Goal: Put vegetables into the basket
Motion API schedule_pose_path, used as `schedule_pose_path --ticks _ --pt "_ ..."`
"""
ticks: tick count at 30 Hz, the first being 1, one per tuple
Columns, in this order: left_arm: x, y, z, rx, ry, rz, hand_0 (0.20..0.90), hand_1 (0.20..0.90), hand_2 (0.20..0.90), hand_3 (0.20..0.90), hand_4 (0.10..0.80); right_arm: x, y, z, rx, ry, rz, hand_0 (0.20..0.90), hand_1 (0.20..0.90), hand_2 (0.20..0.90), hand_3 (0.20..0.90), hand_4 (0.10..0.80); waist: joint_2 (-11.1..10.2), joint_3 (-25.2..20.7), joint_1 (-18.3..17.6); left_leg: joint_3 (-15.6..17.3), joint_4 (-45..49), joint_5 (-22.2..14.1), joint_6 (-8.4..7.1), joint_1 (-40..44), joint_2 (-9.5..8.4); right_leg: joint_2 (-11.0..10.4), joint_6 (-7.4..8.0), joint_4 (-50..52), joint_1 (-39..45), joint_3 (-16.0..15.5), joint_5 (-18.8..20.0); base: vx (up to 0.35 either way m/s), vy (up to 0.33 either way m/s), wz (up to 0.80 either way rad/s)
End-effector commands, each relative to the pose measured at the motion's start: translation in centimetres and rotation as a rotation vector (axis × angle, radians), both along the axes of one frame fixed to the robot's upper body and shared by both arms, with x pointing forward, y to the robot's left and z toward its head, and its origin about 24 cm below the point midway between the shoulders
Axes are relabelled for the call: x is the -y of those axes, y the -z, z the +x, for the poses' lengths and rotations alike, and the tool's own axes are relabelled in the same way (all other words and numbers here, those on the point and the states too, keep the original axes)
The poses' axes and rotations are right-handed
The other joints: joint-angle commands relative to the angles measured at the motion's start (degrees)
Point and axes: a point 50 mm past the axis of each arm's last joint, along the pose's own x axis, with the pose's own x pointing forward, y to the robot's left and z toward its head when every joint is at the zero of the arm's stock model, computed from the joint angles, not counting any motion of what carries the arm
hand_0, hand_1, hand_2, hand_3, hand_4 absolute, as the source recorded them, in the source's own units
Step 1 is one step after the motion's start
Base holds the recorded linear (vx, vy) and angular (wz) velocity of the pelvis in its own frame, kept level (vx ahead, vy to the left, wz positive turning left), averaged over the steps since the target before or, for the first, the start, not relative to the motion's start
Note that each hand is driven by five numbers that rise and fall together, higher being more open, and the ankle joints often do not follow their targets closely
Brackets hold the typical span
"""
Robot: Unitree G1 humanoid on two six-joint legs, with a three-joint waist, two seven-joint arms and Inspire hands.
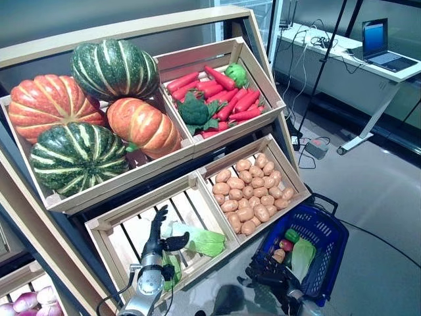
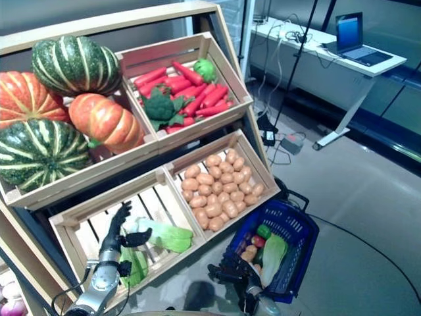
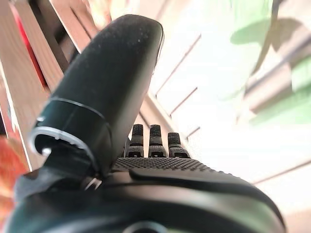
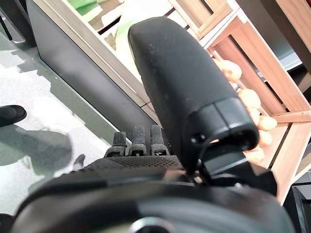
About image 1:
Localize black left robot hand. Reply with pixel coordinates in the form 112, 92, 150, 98
141, 204, 191, 261

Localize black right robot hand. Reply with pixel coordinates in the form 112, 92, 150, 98
245, 249, 297, 297

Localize blue plastic shopping basket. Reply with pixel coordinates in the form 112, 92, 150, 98
253, 192, 351, 307

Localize cabbage in basket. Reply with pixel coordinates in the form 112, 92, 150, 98
290, 236, 317, 284

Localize green leafy vegetable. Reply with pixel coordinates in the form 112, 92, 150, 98
161, 251, 183, 292

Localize wooden slatted crate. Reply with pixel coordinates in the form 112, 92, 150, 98
84, 171, 241, 302
153, 36, 287, 157
0, 261, 72, 316
196, 134, 312, 246

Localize green bell pepper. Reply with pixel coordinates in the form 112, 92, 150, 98
284, 228, 301, 244
224, 62, 249, 89

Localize green napa cabbage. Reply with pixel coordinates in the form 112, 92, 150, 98
170, 222, 227, 259

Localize large wooden crate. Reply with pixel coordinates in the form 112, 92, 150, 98
0, 88, 196, 214

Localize green striped pumpkin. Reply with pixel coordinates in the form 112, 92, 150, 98
70, 39, 161, 103
29, 122, 130, 198

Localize orange striped pumpkin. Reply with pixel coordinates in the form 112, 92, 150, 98
8, 74, 107, 145
106, 97, 183, 160

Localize grey box red button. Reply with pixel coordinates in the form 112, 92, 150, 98
304, 138, 330, 161

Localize green broccoli head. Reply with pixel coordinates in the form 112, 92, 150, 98
176, 91, 228, 136

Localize white office table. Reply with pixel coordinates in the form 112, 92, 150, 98
274, 22, 421, 156

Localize black tripod stand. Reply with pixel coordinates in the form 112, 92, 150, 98
290, 0, 364, 142

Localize black router with antennas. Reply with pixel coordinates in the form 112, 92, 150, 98
278, 0, 299, 30

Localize open grey laptop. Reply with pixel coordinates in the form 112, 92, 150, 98
361, 17, 420, 73

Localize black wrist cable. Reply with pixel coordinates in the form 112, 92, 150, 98
95, 263, 141, 316

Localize wooden display shelf frame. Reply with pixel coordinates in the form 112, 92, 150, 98
0, 5, 312, 316

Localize black floor cable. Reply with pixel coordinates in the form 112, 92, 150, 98
341, 219, 421, 268

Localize tangled cables on table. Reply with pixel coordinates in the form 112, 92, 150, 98
309, 18, 368, 66

